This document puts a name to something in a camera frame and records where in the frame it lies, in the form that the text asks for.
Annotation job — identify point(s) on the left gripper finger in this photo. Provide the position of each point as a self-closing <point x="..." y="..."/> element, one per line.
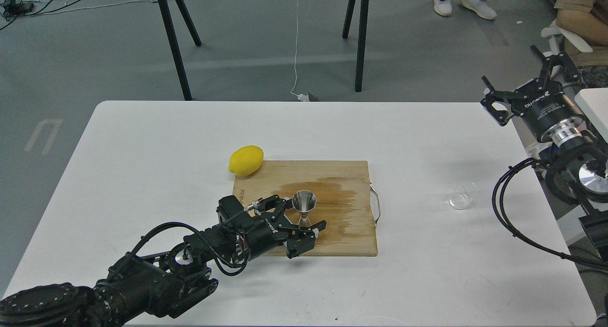
<point x="300" y="240"/>
<point x="271" y="205"/>

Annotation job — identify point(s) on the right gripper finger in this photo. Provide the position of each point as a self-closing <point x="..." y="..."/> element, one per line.
<point x="499" y="104"/>
<point x="572" y="73"/>

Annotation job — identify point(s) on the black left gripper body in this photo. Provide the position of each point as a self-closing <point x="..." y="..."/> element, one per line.
<point x="243" y="238"/>

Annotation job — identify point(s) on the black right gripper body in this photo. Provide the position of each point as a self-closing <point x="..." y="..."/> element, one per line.
<point x="547" y="112"/>

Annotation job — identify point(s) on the steel double jigger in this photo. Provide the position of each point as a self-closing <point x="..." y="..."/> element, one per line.
<point x="304" y="201"/>

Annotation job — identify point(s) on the clear glass measuring cup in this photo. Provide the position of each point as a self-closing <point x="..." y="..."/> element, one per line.
<point x="462" y="195"/>

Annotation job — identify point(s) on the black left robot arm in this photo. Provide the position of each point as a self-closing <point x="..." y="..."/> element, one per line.
<point x="166" y="273"/>

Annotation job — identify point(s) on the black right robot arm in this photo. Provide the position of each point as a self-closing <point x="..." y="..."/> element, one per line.
<point x="574" y="168"/>

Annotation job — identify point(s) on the white side table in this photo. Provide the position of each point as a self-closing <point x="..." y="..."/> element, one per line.
<point x="594" y="104"/>

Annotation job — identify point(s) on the white office chair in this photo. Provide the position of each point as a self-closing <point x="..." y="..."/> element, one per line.
<point x="552" y="32"/>

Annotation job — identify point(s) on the yellow lemon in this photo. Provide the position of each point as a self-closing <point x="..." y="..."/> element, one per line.
<point x="246" y="160"/>

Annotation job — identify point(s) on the wooden cutting board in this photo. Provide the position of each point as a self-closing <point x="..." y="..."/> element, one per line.
<point x="343" y="193"/>

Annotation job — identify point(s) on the seated person in tan shirt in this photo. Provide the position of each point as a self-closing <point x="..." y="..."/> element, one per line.
<point x="588" y="20"/>

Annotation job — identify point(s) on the walking person white sneakers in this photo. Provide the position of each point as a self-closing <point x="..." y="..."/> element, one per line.
<point x="479" y="7"/>

